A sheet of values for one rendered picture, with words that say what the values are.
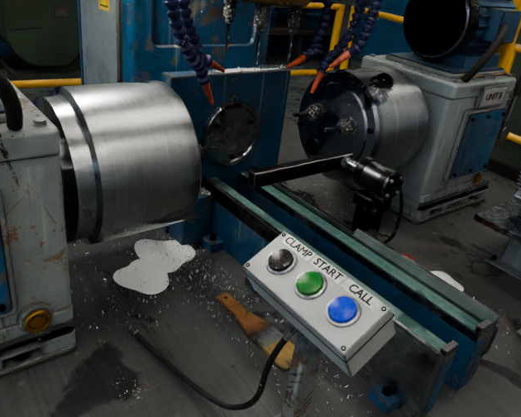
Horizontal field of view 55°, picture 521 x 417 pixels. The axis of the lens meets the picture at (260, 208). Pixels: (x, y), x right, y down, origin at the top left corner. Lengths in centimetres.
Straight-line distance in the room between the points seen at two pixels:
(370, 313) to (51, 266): 44
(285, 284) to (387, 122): 61
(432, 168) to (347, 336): 83
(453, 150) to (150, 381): 90
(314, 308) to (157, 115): 40
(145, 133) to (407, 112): 61
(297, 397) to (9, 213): 43
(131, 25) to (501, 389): 93
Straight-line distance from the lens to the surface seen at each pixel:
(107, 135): 74
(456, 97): 124
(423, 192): 131
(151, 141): 76
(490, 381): 95
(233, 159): 111
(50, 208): 71
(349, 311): 52
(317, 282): 55
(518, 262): 127
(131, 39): 107
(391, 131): 111
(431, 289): 88
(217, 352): 84
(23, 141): 66
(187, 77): 100
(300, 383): 65
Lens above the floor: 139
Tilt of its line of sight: 28 degrees down
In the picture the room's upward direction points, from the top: 8 degrees clockwise
